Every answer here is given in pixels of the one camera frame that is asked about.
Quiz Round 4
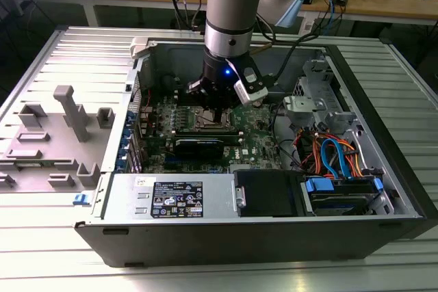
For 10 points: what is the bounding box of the silver chipset heatsink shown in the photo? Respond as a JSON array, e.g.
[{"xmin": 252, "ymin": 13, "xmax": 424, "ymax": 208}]
[{"xmin": 229, "ymin": 163, "xmax": 271, "ymax": 174}]

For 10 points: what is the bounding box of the grey metal bracket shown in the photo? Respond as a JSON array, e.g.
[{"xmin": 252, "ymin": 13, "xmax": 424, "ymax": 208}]
[{"xmin": 283, "ymin": 95, "xmax": 315, "ymax": 125}]

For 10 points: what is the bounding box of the hard disk in blue carrier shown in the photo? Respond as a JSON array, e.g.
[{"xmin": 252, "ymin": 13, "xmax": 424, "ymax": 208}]
[{"xmin": 300, "ymin": 175, "xmax": 384, "ymax": 217}]

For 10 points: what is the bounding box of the silver power supply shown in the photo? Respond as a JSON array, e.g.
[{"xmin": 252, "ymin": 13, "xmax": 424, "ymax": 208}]
[{"xmin": 101, "ymin": 172, "xmax": 237, "ymax": 220}]

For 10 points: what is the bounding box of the blue wire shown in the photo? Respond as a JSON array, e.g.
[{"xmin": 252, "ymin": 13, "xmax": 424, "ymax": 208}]
[{"xmin": 320, "ymin": 137, "xmax": 353, "ymax": 180}]

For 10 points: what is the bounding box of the blue network cable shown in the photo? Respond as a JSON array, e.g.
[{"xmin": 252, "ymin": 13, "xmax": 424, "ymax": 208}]
[{"xmin": 324, "ymin": 0, "xmax": 339, "ymax": 29}]

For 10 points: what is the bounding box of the grey parts rack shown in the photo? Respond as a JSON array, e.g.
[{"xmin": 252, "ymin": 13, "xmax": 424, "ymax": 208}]
[{"xmin": 0, "ymin": 85, "xmax": 116, "ymax": 194}]

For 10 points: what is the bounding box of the orange red wire bundle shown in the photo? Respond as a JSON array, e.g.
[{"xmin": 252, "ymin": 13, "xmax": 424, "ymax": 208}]
[{"xmin": 296, "ymin": 127, "xmax": 367, "ymax": 178}]

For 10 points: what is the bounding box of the metal socket cover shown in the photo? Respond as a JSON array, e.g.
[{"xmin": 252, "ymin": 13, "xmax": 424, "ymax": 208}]
[{"xmin": 196, "ymin": 106, "xmax": 235, "ymax": 130}]

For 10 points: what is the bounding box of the black PC case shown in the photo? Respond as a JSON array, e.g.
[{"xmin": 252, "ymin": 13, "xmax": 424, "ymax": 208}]
[{"xmin": 74, "ymin": 37, "xmax": 438, "ymax": 269}]

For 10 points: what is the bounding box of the black RAM slot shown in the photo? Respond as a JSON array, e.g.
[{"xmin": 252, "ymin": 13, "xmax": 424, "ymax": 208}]
[
  {"xmin": 173, "ymin": 133, "xmax": 244, "ymax": 143},
  {"xmin": 172, "ymin": 127, "xmax": 241, "ymax": 137}
]

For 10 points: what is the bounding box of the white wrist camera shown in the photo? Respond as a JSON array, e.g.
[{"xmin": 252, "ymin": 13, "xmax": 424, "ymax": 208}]
[{"xmin": 233, "ymin": 69, "xmax": 270, "ymax": 107}]

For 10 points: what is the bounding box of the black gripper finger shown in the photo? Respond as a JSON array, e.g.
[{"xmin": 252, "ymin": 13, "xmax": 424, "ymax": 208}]
[
  {"xmin": 186, "ymin": 79, "xmax": 220, "ymax": 125},
  {"xmin": 219, "ymin": 83, "xmax": 246, "ymax": 125}
]

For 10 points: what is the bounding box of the black disk bay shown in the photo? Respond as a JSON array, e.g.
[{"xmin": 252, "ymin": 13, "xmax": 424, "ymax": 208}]
[{"xmin": 234, "ymin": 170, "xmax": 305, "ymax": 218}]

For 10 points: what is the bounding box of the metal drive cage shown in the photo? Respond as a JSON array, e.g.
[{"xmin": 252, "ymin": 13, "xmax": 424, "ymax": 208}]
[{"xmin": 293, "ymin": 59, "xmax": 363, "ymax": 135}]

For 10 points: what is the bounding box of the green motherboard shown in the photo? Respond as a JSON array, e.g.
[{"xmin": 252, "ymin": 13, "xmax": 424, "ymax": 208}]
[{"xmin": 138, "ymin": 95, "xmax": 292, "ymax": 175}]

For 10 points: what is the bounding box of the black graphics card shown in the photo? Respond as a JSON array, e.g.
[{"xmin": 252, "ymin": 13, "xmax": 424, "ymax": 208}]
[{"xmin": 173, "ymin": 137, "xmax": 226, "ymax": 161}]

